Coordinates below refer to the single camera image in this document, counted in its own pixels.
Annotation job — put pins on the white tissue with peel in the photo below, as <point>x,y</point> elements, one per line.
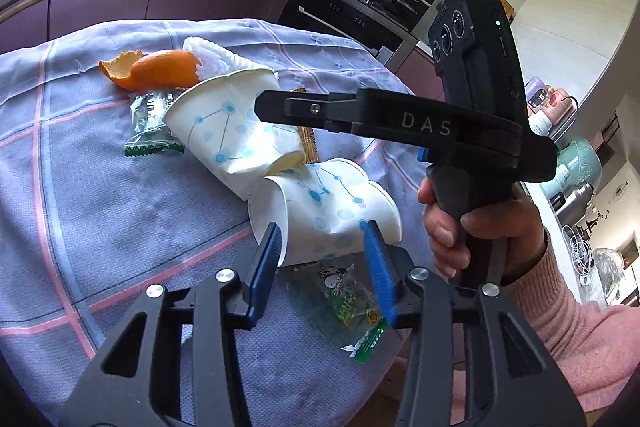
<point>215,61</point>

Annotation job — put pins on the person's right hand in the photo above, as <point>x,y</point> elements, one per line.
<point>517,220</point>

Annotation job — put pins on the patterned paper cup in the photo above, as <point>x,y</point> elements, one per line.
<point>322,210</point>
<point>216,121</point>

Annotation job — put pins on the orange peel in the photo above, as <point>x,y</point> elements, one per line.
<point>134,71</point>

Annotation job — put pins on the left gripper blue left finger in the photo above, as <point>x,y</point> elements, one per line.
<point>260,274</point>

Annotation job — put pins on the green snack wrapper at edge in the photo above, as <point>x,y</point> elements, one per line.
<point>355,323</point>

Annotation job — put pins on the black built-in oven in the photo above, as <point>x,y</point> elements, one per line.
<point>352,19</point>

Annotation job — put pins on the green candy wrapper near peel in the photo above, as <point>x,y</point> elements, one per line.
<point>149,133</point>

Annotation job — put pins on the purple base cabinets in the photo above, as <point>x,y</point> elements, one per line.
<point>125,1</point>

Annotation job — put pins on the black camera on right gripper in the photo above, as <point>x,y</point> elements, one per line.
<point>476,58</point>

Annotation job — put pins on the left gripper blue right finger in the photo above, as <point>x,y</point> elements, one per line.
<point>383,273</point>

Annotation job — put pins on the gold foil snack wrapper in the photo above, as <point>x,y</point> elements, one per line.
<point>309,144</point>

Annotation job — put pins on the mint green appliance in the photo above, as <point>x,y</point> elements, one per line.
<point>576,164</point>

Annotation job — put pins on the pink sleeve right forearm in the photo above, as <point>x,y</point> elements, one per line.
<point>597,350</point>

